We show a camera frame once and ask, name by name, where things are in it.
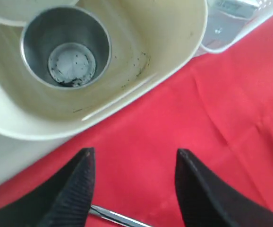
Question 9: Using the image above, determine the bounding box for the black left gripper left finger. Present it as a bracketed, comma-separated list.
[0, 148, 95, 227]

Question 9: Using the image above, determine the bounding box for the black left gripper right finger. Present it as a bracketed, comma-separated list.
[175, 149, 273, 227]

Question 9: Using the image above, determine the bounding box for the stainless steel cup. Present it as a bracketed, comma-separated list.
[19, 6, 112, 90]

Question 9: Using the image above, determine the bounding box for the white ceramic bowl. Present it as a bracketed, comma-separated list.
[0, 0, 78, 27]

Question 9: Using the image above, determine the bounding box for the blue white milk carton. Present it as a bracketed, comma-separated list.
[213, 0, 260, 19]

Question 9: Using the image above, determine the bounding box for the red scalloped table cloth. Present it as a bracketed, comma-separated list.
[0, 17, 273, 227]

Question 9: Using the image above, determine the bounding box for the cream plastic bin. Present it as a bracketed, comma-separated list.
[0, 0, 209, 141]

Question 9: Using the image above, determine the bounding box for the white woven plastic basket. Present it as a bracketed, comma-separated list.
[197, 0, 273, 55]

